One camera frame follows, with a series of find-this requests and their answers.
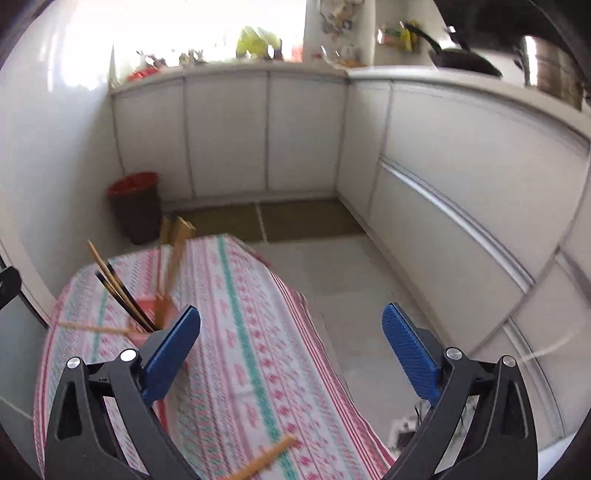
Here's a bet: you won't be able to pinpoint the steel steamer pot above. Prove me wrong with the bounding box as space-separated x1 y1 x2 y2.
519 36 585 110

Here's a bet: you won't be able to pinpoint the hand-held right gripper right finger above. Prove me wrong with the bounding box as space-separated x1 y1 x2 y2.
381 302 539 480

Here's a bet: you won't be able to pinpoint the green floor mat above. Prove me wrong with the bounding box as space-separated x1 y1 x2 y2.
257 198 368 243
173 203 269 243

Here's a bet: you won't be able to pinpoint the patterned striped tablecloth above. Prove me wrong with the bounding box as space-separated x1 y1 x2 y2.
32 234 398 480

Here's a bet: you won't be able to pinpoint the white cabinet with doors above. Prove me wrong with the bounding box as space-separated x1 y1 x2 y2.
110 65 349 204

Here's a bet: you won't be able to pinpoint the pink perforated utensil holder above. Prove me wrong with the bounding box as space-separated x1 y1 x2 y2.
127 298 180 346

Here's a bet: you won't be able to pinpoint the white cable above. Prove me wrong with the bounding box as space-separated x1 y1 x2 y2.
522 332 575 366

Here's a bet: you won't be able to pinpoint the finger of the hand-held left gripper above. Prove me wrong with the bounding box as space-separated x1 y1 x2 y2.
0 267 23 309

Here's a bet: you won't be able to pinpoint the yellow-green plastic jug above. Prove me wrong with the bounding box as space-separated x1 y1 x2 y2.
236 25 282 60

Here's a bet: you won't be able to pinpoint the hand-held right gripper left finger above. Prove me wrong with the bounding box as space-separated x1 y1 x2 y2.
45 305 201 480

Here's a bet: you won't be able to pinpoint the white power strip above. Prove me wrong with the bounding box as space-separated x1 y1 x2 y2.
390 401 476 448

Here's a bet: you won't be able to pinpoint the red-rimmed trash bin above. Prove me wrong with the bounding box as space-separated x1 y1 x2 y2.
107 172 161 245

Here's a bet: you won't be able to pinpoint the wall rack with packets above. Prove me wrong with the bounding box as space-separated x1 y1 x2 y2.
376 23 419 53

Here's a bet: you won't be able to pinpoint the white cabinet with drawers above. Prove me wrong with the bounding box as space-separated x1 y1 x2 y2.
337 69 591 448

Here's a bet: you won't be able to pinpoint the bunch of wooden chopsticks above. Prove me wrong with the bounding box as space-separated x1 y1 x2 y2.
88 217 197 333

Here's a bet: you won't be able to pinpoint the hanging kitchen utensils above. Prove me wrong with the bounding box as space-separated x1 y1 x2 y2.
318 0 365 36

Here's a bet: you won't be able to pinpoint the single light bamboo chopstick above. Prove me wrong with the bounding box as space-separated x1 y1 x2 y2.
226 436 297 480
58 322 137 337

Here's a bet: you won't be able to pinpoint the black chopstick with gold band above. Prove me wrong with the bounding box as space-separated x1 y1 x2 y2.
106 260 158 332
95 271 149 331

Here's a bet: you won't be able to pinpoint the black frying pan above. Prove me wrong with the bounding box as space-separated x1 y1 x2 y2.
402 22 504 78

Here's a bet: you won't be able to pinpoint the white countertop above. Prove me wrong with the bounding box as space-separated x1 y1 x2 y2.
110 60 591 153

